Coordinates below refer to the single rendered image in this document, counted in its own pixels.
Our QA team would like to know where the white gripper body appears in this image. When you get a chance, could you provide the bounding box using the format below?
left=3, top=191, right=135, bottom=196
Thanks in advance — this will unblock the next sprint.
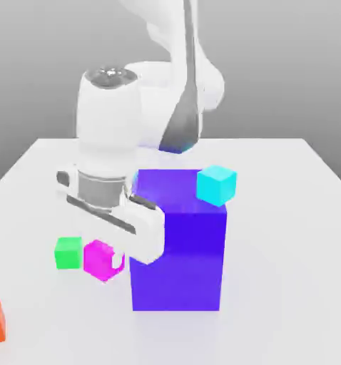
left=65, top=193, right=166, bottom=266

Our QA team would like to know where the small cyan cube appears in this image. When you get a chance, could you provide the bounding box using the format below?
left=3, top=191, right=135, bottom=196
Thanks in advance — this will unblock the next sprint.
left=195, top=164, right=238, bottom=208

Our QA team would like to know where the large blue box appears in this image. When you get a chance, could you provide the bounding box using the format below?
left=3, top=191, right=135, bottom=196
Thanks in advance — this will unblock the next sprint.
left=129, top=168, right=228, bottom=312

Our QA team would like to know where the small magenta cube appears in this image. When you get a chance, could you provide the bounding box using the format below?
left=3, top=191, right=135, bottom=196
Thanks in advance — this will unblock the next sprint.
left=83, top=239, right=126, bottom=282

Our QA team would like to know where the small green cube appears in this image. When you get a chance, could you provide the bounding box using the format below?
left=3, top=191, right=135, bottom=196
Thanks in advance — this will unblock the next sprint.
left=54, top=236, right=83, bottom=271

